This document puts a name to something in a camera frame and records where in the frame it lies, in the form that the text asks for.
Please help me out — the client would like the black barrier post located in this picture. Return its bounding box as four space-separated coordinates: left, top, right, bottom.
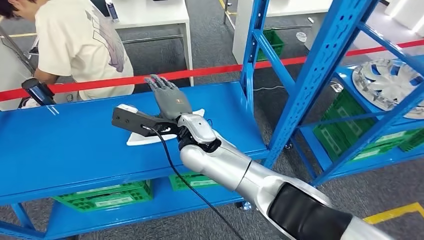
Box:
20 78 57 108

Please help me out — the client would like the person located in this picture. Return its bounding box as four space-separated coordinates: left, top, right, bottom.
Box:
0 0 136 102

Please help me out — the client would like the white curved plastic part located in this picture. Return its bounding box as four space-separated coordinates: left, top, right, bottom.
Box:
116 103 207 147

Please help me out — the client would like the silver wheel hub part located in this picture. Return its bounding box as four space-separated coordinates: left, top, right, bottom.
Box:
351 58 424 121

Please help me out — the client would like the red barrier tape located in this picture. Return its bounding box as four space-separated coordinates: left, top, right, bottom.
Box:
0 39 424 103

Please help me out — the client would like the black and pale wrist camera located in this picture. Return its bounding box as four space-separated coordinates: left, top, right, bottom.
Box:
110 103 180 139

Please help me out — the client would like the white table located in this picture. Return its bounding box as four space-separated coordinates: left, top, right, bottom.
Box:
105 0 195 88

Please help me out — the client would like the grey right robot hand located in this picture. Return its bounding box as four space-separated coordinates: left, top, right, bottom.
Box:
143 74 194 121

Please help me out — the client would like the white floor cable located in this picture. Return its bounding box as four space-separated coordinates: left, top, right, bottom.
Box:
253 85 286 92

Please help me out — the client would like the black camera cable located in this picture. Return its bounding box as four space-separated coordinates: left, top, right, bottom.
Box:
141 124 247 240

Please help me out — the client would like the yellow floor tape square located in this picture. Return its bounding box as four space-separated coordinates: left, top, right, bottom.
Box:
362 201 424 226

